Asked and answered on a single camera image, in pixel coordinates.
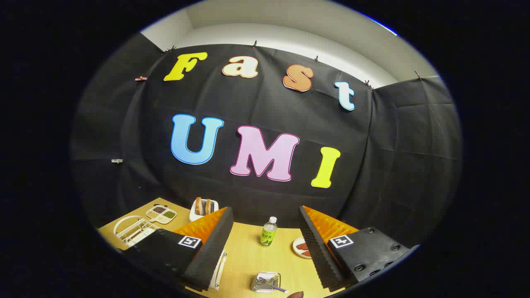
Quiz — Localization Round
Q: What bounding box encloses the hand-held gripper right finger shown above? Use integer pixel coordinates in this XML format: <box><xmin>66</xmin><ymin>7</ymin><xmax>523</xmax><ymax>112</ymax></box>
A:
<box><xmin>299</xmin><ymin>205</ymin><xmax>420</xmax><ymax>291</ymax></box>

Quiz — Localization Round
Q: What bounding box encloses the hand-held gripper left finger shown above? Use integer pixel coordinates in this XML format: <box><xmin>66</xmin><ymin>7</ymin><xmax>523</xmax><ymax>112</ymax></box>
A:
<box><xmin>123</xmin><ymin>207</ymin><xmax>234</xmax><ymax>292</ymax></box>

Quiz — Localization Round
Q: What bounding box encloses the silver wire basket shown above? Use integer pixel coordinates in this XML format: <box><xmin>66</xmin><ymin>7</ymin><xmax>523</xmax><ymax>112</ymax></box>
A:
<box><xmin>251</xmin><ymin>271</ymin><xmax>281</xmax><ymax>293</ymax></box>

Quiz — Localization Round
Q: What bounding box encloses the white wire dish rack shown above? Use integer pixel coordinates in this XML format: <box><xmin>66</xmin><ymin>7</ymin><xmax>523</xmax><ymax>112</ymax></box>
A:
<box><xmin>113</xmin><ymin>215</ymin><xmax>227</xmax><ymax>290</ymax></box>

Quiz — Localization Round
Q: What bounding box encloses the white plate with meat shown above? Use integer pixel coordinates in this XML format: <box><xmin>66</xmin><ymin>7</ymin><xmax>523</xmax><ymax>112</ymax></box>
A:
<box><xmin>292</xmin><ymin>237</ymin><xmax>312</xmax><ymax>259</ymax></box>

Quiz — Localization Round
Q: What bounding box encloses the white compartment seasoning dish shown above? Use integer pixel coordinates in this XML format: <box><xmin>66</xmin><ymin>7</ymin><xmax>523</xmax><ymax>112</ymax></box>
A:
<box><xmin>146</xmin><ymin>204</ymin><xmax>177</xmax><ymax>224</ymax></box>

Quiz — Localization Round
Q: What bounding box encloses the white toaster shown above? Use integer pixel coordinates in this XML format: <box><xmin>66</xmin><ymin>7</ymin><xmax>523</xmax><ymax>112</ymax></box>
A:
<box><xmin>190</xmin><ymin>198</ymin><xmax>219</xmax><ymax>222</ymax></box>

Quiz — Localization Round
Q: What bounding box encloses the green label drink bottle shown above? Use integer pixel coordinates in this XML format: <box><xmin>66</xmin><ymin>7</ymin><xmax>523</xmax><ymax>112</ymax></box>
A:
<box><xmin>260</xmin><ymin>216</ymin><xmax>278</xmax><ymax>247</ymax></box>

